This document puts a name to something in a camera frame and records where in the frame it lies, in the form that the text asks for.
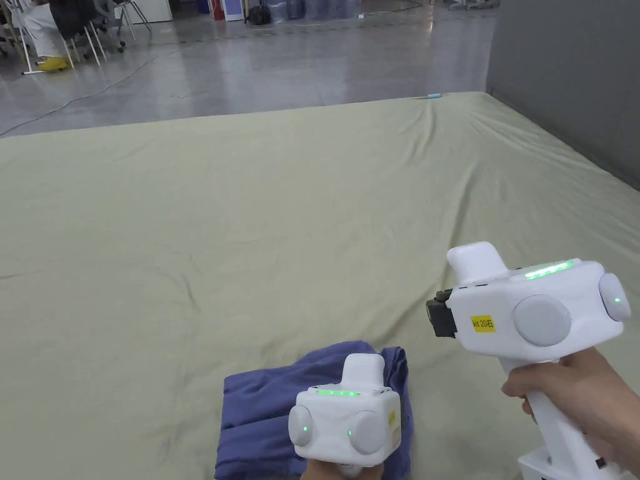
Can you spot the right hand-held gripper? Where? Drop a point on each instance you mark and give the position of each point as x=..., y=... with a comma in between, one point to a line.
x=530, y=320

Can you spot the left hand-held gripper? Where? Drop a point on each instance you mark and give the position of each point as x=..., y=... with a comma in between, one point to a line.
x=340, y=425

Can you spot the dark blue shirt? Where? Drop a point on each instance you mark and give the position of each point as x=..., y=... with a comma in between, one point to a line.
x=260, y=415

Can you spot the person's left hand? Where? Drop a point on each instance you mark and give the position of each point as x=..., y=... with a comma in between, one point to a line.
x=345, y=472

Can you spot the person's right hand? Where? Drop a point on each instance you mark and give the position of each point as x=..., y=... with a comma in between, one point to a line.
x=575, y=395

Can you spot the bed with pale green sheet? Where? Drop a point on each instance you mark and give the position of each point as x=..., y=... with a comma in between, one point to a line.
x=250, y=225

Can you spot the black bag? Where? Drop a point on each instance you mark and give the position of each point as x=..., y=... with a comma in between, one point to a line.
x=258, y=15

